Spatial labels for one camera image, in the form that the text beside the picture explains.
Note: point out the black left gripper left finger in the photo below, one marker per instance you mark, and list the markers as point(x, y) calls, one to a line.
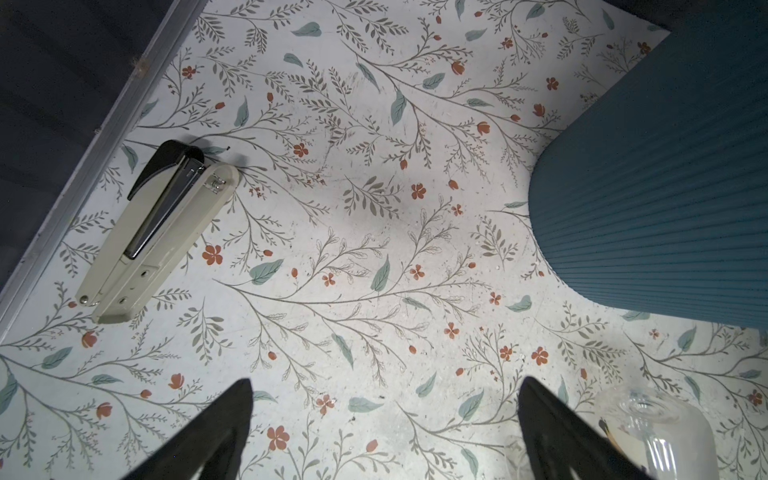
point(211, 445)

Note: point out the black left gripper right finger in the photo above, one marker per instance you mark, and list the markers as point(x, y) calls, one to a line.
point(560, 445)

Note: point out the teal waste bin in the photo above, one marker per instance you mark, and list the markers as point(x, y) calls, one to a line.
point(655, 199)

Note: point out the pink label yellow cap bottle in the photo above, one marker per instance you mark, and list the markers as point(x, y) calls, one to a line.
point(664, 437)

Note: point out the floral table mat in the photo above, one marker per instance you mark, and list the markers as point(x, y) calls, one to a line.
point(375, 273)

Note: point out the beige black stapler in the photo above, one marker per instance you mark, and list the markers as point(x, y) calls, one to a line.
point(177, 194)

